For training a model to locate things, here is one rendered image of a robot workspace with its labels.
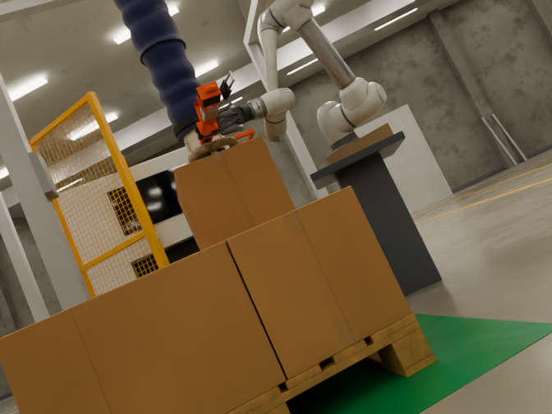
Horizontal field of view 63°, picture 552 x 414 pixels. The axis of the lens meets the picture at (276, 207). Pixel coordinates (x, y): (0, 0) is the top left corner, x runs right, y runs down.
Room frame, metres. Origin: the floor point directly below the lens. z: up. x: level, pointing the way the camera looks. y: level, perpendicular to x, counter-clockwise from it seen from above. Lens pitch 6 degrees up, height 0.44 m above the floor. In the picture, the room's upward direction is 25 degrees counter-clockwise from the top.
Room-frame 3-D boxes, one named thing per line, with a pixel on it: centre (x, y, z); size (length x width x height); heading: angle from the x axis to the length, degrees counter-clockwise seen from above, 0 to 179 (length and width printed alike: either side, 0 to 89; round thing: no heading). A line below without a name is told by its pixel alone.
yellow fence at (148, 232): (3.29, 1.23, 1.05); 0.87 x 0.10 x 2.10; 66
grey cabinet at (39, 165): (2.99, 1.35, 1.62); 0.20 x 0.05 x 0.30; 14
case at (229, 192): (2.13, 0.19, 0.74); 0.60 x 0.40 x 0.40; 14
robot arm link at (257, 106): (1.94, -0.10, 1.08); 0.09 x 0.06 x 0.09; 14
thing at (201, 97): (1.56, 0.05, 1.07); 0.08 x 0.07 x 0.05; 14
